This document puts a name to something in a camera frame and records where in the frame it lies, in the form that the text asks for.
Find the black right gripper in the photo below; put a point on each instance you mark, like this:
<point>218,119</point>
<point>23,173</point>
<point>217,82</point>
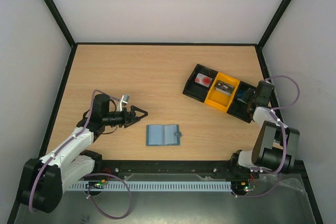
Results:
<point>250,97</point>

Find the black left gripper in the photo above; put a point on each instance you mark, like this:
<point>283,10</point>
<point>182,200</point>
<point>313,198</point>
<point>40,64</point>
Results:
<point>132,115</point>

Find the blue patterned card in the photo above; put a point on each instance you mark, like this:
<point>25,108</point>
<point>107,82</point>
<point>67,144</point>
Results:
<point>245,95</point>

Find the teal leather card holder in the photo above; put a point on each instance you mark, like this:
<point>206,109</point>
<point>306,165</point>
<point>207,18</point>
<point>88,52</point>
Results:
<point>163,135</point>

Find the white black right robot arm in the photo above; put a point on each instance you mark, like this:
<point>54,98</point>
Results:
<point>276,145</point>

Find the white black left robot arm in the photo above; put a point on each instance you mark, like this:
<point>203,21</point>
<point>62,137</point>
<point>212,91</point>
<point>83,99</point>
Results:
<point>44,180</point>

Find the black bin with blue cards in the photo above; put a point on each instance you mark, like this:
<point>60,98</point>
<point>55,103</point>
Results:
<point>238,108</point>

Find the dark card in yellow bin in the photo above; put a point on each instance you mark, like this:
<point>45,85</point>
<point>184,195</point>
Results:
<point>224,87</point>

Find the white card red circles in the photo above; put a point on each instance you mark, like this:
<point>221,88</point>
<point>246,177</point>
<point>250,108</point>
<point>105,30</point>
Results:
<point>203,80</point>

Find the yellow plastic bin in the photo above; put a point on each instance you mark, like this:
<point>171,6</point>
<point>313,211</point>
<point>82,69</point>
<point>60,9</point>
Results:
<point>219,100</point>

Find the black plastic bin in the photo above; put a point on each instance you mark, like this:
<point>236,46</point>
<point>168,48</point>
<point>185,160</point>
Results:
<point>197,91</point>

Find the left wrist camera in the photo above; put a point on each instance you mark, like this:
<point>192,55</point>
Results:
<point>123,102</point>

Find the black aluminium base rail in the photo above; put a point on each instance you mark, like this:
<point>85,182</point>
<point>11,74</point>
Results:
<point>228,170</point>

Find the white slotted cable duct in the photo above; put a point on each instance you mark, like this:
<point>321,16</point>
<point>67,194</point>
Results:
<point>154,186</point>

